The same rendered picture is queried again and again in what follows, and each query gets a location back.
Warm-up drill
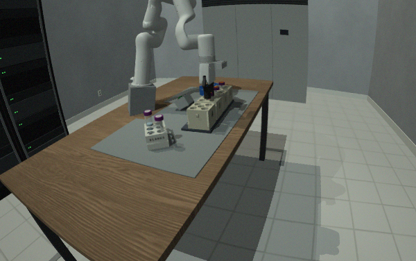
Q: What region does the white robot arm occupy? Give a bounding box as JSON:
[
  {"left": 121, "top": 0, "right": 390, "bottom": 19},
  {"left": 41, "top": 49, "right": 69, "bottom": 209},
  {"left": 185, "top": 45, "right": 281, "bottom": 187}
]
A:
[{"left": 130, "top": 0, "right": 227, "bottom": 87}]

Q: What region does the beige square adapter with five holes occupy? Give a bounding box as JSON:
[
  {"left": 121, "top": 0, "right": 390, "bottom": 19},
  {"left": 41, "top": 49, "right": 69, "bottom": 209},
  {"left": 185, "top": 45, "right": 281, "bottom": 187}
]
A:
[
  {"left": 196, "top": 95, "right": 223, "bottom": 120},
  {"left": 214, "top": 90, "right": 228, "bottom": 112},
  {"left": 219, "top": 85, "right": 233, "bottom": 105}
]

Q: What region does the beige bucket adapter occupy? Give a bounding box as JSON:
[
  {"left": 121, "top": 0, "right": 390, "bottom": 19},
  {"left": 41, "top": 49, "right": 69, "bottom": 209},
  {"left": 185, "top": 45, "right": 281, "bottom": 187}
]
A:
[{"left": 187, "top": 102, "right": 216, "bottom": 131}]

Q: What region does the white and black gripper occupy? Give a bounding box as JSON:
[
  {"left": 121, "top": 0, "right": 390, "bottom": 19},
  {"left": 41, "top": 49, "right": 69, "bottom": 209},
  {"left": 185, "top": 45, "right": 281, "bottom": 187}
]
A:
[{"left": 199, "top": 62, "right": 216, "bottom": 99}]

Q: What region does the grey bench mat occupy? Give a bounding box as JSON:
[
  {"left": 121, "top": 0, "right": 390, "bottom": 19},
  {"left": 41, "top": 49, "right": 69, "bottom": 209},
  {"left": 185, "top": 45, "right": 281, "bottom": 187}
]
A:
[{"left": 90, "top": 87, "right": 259, "bottom": 178}]

